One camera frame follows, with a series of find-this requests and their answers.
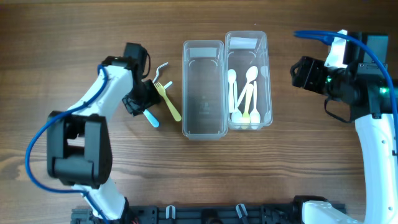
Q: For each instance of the yellow plastic fork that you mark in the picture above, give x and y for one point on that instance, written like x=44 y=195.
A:
x=162 y=92

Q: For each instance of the left clear plastic container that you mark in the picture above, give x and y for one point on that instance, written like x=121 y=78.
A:
x=204 y=87

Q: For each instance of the white spoon diagonal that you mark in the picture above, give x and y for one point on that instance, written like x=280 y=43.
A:
x=251 y=75

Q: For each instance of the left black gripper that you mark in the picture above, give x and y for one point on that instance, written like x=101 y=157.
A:
x=154 y=96

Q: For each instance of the light blue plastic fork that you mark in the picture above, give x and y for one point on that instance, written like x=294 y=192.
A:
x=151 y=118

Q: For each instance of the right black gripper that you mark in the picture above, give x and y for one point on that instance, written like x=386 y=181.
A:
x=309 y=70

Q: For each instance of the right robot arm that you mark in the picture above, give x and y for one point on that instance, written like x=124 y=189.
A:
x=355 y=73

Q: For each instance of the thin white plastic spoon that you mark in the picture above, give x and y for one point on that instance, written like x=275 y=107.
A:
x=254 y=114

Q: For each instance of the right clear plastic container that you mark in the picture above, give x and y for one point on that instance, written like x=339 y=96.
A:
x=246 y=48

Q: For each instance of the curved white plastic fork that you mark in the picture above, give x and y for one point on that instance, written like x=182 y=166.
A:
x=158 y=70

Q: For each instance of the clear plastic container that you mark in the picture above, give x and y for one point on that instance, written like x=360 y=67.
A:
x=204 y=87
x=246 y=48

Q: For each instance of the yellow plastic spoon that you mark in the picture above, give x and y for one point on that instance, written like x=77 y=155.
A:
x=246 y=119

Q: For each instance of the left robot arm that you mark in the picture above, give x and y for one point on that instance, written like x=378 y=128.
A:
x=78 y=146

